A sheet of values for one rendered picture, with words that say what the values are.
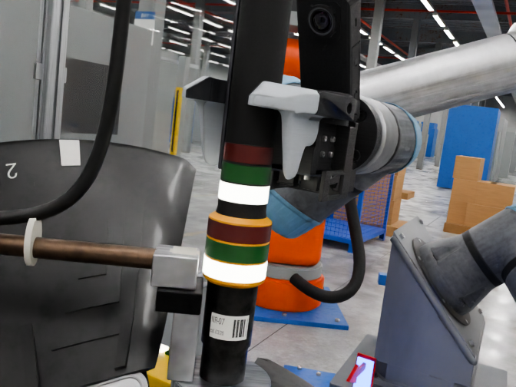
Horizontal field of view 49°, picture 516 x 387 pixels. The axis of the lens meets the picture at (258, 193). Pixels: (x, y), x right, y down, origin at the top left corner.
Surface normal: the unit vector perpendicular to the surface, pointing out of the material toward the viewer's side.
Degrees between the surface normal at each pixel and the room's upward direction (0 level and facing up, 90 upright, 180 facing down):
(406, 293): 90
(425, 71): 67
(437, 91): 104
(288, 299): 90
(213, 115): 94
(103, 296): 43
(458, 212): 90
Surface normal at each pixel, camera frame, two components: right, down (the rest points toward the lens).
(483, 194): -0.41, 0.07
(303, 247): 0.04, 0.14
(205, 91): 0.79, 0.18
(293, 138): 0.91, 0.17
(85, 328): 0.04, -0.60
